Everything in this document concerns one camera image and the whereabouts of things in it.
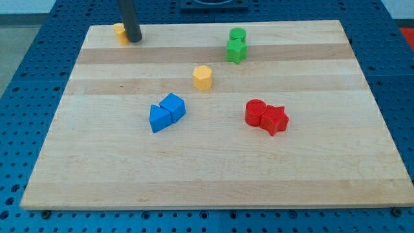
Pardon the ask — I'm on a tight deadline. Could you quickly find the yellow hexagon block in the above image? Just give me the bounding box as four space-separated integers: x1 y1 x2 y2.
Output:
192 65 212 91

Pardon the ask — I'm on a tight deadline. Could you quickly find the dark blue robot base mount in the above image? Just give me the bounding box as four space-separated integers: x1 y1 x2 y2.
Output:
179 0 250 12

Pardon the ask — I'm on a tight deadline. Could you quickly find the green cylinder block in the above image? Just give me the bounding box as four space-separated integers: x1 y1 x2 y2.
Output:
229 27 246 43

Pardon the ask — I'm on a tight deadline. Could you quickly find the blue triangle block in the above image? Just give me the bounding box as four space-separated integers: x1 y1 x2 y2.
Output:
149 105 173 133

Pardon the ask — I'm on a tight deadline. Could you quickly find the red cylinder block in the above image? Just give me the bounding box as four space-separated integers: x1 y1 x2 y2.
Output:
245 99 267 127

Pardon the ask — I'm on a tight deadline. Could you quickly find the red star block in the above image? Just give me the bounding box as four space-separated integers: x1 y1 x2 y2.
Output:
259 105 289 137

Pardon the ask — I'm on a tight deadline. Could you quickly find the yellow block behind stick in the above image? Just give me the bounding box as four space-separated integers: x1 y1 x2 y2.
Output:
113 23 130 45

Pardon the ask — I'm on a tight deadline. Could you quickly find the light wooden board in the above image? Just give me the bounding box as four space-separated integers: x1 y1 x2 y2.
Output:
21 20 413 210

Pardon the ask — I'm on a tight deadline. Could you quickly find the dark grey cylindrical robot stick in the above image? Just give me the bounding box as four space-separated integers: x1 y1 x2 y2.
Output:
117 0 142 43

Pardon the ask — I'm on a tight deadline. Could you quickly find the blue cube block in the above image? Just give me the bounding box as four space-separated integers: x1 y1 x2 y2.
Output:
160 93 186 123

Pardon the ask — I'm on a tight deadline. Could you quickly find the green star block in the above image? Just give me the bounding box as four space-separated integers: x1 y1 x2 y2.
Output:
226 39 247 64

